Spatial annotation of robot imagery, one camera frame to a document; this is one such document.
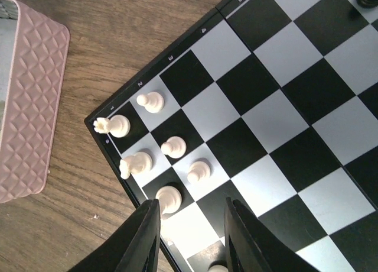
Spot white chess piece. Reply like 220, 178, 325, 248
155, 186, 183, 219
208, 264, 228, 272

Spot white chess rook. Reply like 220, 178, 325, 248
93, 115, 131, 138

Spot pink tin box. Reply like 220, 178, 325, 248
1, 0, 70, 203

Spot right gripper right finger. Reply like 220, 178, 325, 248
224, 197, 317, 272

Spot white chess pawn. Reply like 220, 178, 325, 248
119, 151, 153, 180
187, 161, 211, 184
136, 92, 165, 114
161, 136, 187, 158

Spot black and white chessboard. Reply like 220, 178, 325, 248
85, 0, 377, 271

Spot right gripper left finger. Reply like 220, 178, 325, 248
70, 199, 161, 272

